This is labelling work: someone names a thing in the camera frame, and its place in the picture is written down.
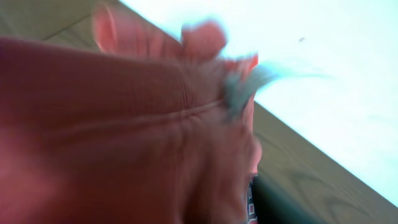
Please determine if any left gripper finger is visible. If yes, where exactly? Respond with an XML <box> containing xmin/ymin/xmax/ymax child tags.
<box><xmin>252</xmin><ymin>175</ymin><xmax>326</xmax><ymax>224</ymax></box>

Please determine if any red t-shirt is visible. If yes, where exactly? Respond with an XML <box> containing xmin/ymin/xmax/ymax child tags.
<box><xmin>1</xmin><ymin>4</ymin><xmax>261</xmax><ymax>223</ymax></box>

